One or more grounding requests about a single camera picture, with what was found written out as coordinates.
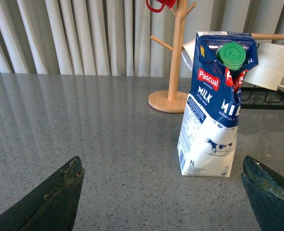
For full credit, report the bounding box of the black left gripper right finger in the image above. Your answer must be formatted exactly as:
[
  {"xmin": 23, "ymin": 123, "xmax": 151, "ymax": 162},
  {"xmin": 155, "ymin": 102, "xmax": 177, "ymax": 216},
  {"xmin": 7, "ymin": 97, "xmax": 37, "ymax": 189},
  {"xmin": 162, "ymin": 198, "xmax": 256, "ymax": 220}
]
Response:
[{"xmin": 241, "ymin": 155, "xmax": 284, "ymax": 231}]

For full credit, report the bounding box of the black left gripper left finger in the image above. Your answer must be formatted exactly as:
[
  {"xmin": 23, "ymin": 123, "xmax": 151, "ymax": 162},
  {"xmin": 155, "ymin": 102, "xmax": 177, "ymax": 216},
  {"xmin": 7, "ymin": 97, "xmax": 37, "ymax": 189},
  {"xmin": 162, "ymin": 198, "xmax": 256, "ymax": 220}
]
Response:
[{"xmin": 0, "ymin": 156, "xmax": 85, "ymax": 231}]

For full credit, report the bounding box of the blue white milk carton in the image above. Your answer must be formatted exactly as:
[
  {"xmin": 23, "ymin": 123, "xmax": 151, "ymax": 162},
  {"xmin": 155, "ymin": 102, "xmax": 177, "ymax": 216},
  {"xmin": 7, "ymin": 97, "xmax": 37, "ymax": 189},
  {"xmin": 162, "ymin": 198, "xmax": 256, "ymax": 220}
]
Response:
[{"xmin": 177, "ymin": 31, "xmax": 258, "ymax": 177}]

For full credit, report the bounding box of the wooden mug tree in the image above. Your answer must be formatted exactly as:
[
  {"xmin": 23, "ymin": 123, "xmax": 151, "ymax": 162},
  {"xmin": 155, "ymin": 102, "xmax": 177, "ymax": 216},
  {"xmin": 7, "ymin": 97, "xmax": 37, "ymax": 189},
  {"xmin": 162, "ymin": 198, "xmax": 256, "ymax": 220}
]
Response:
[{"xmin": 148, "ymin": 0, "xmax": 197, "ymax": 114}]

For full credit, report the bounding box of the small white enamel mug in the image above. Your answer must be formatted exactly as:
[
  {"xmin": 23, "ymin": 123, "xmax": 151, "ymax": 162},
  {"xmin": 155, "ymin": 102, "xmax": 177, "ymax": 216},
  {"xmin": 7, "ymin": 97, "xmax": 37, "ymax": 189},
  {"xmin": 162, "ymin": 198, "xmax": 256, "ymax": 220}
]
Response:
[{"xmin": 181, "ymin": 39, "xmax": 195, "ymax": 71}]

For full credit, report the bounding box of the red mug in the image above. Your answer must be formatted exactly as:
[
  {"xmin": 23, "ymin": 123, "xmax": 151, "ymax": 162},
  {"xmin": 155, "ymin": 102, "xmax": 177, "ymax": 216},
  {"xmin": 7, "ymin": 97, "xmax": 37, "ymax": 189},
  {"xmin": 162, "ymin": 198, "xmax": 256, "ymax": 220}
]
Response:
[{"xmin": 145, "ymin": 0, "xmax": 176, "ymax": 13}]

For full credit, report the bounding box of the black wire mug rack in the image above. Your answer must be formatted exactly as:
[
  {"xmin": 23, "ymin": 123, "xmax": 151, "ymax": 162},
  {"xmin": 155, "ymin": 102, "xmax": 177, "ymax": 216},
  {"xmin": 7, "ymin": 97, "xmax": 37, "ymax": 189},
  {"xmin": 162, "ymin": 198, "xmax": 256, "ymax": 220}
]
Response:
[{"xmin": 240, "ymin": 33, "xmax": 284, "ymax": 110}]

